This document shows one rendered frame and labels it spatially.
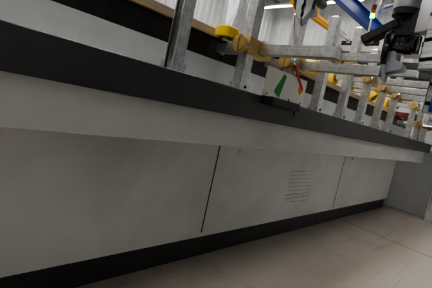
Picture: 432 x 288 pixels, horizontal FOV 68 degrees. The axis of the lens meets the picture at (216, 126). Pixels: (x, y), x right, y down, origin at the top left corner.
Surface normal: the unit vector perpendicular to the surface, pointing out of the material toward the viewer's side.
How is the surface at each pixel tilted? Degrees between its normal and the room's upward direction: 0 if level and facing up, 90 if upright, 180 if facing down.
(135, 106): 90
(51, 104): 90
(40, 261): 90
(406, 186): 90
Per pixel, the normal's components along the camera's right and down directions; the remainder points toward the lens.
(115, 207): 0.69, 0.20
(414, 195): -0.69, -0.10
